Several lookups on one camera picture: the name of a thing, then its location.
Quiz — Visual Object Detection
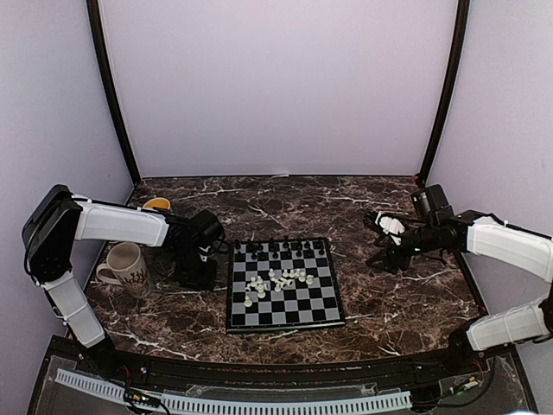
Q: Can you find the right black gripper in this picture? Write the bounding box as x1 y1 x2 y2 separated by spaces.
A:
366 221 438 275

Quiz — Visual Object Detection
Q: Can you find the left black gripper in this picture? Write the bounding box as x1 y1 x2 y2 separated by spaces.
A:
168 246 217 291

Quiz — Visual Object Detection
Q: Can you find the black grey chess board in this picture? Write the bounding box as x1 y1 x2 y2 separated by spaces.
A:
226 236 346 334

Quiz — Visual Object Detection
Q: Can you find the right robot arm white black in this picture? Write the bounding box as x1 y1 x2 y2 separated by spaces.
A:
363 184 552 375

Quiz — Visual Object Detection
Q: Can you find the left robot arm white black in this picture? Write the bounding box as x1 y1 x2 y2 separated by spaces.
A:
22 184 225 377

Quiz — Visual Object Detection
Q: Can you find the black chess pieces row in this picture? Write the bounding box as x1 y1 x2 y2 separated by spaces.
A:
231 236 329 261

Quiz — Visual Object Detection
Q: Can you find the white mug floral pattern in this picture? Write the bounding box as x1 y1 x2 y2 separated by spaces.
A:
96 242 153 299

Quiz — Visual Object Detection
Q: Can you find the white mug orange inside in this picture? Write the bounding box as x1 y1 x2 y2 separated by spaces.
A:
142 197 171 211

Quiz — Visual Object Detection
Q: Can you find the black front rail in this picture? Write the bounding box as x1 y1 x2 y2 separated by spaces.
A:
114 350 448 387

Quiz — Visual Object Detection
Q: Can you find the white slotted cable duct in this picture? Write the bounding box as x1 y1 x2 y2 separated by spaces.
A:
54 369 412 414

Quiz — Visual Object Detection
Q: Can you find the right black frame post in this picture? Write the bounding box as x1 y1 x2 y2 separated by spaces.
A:
417 0 470 187

